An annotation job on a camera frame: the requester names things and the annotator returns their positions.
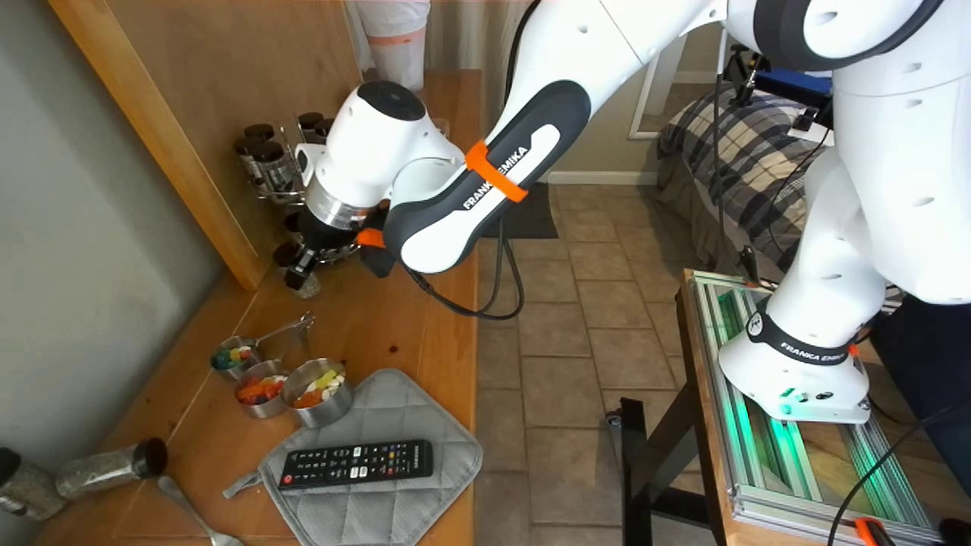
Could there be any large metal measuring cup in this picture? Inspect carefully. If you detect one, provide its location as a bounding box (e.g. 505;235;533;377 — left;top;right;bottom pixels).
284;357;354;427

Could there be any black tv remote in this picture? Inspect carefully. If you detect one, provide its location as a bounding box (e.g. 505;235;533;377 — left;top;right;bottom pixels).
280;441;435;490

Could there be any circular metal spice rack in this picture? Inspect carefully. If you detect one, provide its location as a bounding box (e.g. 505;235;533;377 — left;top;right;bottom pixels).
233;112;343;298

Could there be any dark shaker at left edge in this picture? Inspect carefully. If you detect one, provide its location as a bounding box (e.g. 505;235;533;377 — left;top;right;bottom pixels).
0;449;64;522

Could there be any medium metal measuring cup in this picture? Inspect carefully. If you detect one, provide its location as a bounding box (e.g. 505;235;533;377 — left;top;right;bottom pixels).
233;374;289;417

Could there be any dark floor mat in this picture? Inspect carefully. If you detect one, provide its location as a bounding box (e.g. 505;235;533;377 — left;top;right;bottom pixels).
485;181;559;240

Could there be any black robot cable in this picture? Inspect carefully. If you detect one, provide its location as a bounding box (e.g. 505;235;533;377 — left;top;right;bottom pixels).
406;216;528;323

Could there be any metal spoon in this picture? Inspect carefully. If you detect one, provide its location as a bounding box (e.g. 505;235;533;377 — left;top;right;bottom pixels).
156;473;243;546

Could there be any white trash bin with bag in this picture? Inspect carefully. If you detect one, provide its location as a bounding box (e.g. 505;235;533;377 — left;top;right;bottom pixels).
348;0;432;90

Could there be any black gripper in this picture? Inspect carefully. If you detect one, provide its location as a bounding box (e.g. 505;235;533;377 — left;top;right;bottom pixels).
297;204;392;275

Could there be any wooden backboard panel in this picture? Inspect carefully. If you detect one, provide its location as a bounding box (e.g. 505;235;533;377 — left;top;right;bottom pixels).
50;0;357;289

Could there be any pine wooden dresser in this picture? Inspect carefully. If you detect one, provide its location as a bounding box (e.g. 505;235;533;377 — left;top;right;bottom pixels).
33;67;489;546

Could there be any grey quilted pot holder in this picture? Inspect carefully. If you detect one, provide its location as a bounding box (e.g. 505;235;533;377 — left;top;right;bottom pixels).
257;366;483;546

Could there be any aluminium frame robot table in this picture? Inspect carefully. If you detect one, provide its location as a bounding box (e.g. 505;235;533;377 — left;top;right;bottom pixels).
606;271;971;546

